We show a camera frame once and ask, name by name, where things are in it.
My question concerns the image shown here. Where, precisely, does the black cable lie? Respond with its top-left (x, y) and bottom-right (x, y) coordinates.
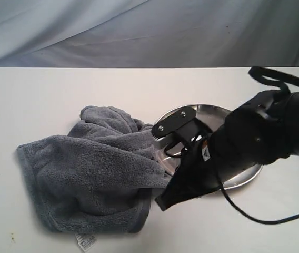
top-left (215, 66), bottom-right (299, 225)

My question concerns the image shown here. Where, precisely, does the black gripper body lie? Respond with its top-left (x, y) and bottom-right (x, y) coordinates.
top-left (170, 123), bottom-right (244, 199)

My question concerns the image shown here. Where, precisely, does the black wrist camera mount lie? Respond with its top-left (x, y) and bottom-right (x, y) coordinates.
top-left (151, 106), bottom-right (212, 159)

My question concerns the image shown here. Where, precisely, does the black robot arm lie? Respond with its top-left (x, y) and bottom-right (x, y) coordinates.
top-left (152, 90), bottom-right (299, 210)

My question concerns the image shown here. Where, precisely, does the grey backdrop cloth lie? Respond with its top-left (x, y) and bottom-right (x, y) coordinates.
top-left (0, 1), bottom-right (299, 68)

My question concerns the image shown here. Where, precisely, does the grey fleece towel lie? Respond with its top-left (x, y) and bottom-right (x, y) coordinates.
top-left (16, 106), bottom-right (170, 235)

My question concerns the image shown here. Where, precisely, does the round stainless steel plate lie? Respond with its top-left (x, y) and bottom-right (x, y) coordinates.
top-left (154, 104), bottom-right (262, 190)

